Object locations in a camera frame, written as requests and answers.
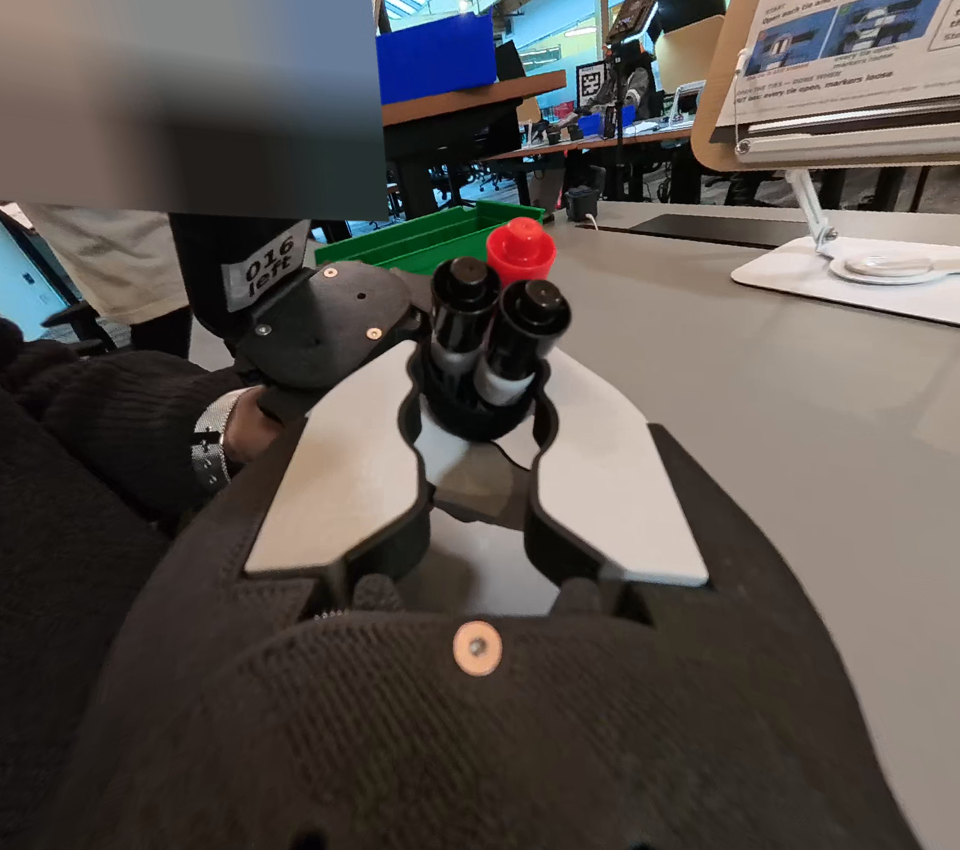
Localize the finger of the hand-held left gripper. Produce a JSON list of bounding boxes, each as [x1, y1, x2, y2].
[[414, 407, 489, 488], [491, 426, 545, 470]]

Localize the blue plastic bin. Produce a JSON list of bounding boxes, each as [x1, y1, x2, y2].
[[375, 12, 498, 108]]

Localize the black desk cable cover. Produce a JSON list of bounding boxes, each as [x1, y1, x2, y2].
[[628, 214, 810, 251]]

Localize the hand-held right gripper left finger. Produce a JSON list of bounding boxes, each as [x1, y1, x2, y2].
[[244, 340, 435, 599]]

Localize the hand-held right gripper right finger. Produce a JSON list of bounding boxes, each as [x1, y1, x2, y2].
[[523, 343, 710, 588]]

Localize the grey perforated wrist strap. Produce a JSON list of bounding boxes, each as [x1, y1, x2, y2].
[[191, 391, 246, 488]]

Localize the black hook-and-loop strap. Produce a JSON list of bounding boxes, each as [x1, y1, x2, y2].
[[418, 362, 543, 443]]

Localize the person's left hand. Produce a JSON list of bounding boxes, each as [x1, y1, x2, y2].
[[223, 387, 285, 467]]

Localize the red dry-erase marker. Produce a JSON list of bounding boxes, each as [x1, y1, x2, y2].
[[486, 218, 558, 288]]

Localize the printed instruction sheet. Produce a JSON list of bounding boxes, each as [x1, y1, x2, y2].
[[735, 0, 960, 116]]

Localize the black dry-erase marker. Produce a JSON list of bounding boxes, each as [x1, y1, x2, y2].
[[474, 278, 573, 408], [429, 257, 502, 378]]

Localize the brown wooden desk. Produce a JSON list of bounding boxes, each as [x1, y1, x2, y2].
[[381, 70, 569, 222]]

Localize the green plastic bin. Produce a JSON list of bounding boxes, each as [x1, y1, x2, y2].
[[315, 199, 546, 278]]

